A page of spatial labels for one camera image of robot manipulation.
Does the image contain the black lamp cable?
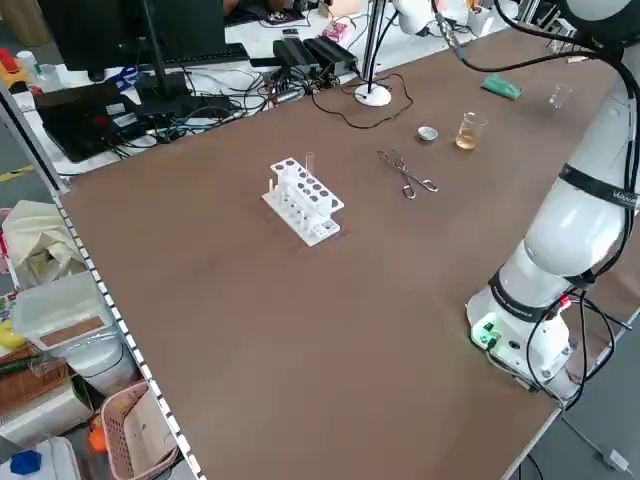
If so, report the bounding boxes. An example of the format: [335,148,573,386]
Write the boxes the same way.
[312,73,415,131]

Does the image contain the metal crucible tongs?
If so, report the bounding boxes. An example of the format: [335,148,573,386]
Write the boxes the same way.
[377,148,440,201]

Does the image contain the white plastic container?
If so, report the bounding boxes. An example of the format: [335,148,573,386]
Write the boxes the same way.
[0,437,82,480]

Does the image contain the small clear glass beaker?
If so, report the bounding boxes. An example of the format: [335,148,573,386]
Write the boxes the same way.
[549,83,574,114]

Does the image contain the white power adapter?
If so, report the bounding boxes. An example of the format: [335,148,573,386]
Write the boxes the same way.
[597,447,632,472]

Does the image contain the black computer monitor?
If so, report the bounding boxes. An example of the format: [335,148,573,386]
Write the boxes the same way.
[37,0,227,101]

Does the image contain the white bucket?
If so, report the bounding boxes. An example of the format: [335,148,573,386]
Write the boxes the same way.
[64,332,140,397]

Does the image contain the yellow toy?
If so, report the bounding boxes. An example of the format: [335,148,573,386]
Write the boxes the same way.
[0,319,29,351]

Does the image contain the green folded cloth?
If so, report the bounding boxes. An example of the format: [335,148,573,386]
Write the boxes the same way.
[480,73,524,101]

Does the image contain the brown wicker basket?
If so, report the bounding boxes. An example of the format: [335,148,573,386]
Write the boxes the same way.
[0,344,72,417]

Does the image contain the blue plastic item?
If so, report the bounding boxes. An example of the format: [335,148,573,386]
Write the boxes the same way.
[9,449,42,477]

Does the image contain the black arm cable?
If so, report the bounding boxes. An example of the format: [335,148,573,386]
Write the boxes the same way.
[432,0,640,282]

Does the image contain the beige cloth bag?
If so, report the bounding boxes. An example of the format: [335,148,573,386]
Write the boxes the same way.
[2,199,90,290]

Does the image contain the large clear glass beaker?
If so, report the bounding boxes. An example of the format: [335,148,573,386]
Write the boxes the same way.
[454,111,489,153]

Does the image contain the clear plastic bin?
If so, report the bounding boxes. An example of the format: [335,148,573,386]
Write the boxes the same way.
[12,272,110,352]

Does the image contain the pink plastic basket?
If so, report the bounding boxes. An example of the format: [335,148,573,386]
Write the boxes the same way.
[99,379,182,480]

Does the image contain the white test tube rack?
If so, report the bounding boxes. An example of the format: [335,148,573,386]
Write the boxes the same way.
[262,158,347,249]

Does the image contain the clear plastic bottle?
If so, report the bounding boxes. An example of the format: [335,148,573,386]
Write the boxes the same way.
[17,49,40,87]

